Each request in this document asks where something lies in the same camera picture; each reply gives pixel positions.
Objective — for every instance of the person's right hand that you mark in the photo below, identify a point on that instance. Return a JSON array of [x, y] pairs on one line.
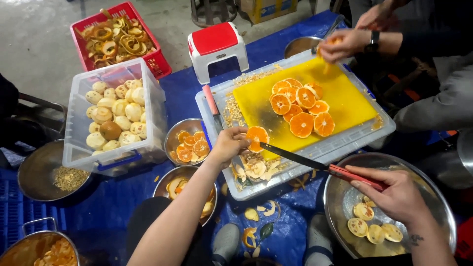
[[401, 197]]

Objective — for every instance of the person's left hand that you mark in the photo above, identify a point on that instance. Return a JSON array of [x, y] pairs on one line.
[[227, 146]]

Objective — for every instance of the single cut orange half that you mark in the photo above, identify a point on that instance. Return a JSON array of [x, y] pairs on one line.
[[257, 138]]

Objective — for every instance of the round orange end cap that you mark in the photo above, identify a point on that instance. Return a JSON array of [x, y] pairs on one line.
[[376, 234], [357, 227], [391, 232], [368, 201], [364, 211]]

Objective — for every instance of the group of small orange halves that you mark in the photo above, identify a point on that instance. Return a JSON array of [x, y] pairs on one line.
[[192, 147]]

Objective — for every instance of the scattered seeds in tray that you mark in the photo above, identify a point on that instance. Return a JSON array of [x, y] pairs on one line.
[[234, 111]]

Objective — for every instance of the white pith scraps in tray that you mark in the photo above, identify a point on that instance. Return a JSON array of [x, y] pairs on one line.
[[257, 168]]

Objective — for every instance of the small steel bowl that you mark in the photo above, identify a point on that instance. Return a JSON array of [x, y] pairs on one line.
[[177, 129]]

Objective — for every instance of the large steel basin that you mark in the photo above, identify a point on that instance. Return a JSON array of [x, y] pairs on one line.
[[340, 199]]

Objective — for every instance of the big steel pot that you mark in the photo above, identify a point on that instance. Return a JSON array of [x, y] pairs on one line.
[[452, 162]]

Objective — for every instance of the blue tarp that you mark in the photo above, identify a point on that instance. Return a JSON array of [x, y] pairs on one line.
[[181, 96]]

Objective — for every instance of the steel bowl with peel scraps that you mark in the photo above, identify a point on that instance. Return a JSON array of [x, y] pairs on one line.
[[166, 183]]

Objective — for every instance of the pale peel scrap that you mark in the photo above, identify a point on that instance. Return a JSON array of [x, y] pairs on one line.
[[251, 214]]

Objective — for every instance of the red plastic container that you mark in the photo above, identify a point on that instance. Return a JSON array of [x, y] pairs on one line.
[[465, 240]]

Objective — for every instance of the pile of orange slices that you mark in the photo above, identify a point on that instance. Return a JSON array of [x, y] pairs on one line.
[[301, 107]]

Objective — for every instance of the clear plastic tray lid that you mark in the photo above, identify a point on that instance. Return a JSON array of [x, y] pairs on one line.
[[332, 147]]

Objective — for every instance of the person's right grey shoe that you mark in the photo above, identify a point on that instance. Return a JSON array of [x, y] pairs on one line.
[[319, 236]]

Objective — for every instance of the person's grey shoe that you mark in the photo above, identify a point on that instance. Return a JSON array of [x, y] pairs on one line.
[[226, 242], [319, 236]]

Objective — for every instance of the curled orange peel strip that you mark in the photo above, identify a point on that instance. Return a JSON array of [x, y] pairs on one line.
[[248, 236]]

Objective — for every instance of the green leaf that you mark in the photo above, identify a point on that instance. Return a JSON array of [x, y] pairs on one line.
[[266, 231]]

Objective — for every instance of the person's left grey shoe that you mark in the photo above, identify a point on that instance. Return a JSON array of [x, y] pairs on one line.
[[226, 242]]

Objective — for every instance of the red and white plastic stool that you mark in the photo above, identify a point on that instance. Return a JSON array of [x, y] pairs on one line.
[[216, 42]]

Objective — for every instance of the person's black trouser leg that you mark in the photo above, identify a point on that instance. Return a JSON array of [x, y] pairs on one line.
[[147, 218]]

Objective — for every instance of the red plastic crate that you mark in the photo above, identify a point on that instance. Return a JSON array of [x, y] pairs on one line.
[[159, 61]]

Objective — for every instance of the pile of peeled whole oranges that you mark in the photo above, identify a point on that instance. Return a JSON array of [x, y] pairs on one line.
[[118, 114]]

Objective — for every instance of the yellow cutting board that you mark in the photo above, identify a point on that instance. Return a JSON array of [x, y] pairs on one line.
[[343, 99]]

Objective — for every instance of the plain steel bowl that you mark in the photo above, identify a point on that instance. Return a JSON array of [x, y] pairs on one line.
[[299, 46]]

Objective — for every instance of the round wooden stool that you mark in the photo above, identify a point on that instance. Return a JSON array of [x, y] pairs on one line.
[[213, 13]]

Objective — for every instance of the orange piece with hanging peel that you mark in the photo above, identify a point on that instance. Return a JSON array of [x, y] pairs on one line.
[[327, 55]]

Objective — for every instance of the cardboard box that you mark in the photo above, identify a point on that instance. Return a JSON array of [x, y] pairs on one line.
[[268, 9]]

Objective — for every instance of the clear plastic storage box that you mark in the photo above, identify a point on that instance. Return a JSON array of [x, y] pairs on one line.
[[79, 129]]

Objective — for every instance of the heap of orange peels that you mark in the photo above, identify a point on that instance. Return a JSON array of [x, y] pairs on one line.
[[116, 38]]

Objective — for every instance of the steel blade knife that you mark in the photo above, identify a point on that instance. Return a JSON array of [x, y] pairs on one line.
[[330, 27]]

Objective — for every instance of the black wristwatch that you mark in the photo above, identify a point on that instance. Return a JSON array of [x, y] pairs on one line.
[[374, 41]]

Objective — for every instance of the heap of orange seeds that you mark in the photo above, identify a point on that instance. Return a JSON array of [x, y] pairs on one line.
[[70, 179]]

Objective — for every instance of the wide steel bowl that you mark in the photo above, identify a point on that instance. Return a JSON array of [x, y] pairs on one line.
[[38, 173]]

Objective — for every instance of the orange pulp in pot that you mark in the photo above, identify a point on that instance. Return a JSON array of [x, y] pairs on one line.
[[57, 255]]

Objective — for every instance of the dark chair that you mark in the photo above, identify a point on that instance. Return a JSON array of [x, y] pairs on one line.
[[26, 118]]

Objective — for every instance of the blue plastic crate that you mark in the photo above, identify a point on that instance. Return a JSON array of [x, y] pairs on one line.
[[22, 210]]

